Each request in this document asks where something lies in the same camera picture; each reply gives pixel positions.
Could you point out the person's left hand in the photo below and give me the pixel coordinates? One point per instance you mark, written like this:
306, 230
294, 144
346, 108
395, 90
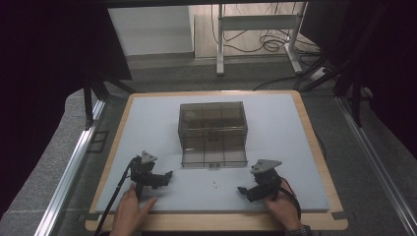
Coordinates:
129, 213

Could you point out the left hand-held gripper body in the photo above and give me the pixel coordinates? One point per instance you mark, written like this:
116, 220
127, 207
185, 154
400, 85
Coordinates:
144, 172

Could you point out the grey tape piece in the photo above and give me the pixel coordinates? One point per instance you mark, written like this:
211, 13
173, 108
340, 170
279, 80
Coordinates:
339, 215
89, 217

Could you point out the aluminium rail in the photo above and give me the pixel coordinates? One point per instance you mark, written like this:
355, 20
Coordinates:
377, 164
69, 177

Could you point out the white power strip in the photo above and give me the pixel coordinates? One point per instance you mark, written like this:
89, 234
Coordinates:
318, 73

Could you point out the person's right hand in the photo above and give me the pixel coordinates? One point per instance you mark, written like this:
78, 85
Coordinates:
283, 209

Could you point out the dark sleeve cuff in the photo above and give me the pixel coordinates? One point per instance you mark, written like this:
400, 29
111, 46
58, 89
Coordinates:
299, 231

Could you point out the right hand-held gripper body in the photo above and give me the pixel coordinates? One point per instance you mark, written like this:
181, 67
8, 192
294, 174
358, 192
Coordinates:
266, 178

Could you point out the white foam mat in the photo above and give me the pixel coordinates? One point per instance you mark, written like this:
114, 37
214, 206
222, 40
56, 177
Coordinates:
262, 137

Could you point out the transparent brown storage box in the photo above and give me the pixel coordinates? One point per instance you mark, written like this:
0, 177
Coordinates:
212, 132

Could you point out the white wall panel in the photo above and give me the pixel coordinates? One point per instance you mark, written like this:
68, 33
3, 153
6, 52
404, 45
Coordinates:
150, 31

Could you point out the black metal stand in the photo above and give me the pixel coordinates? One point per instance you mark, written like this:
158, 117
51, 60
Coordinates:
93, 95
355, 95

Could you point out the black curtain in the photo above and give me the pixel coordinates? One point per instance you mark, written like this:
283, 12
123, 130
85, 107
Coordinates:
377, 59
49, 65

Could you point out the white desk frame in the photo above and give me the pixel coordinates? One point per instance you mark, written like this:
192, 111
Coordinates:
255, 23

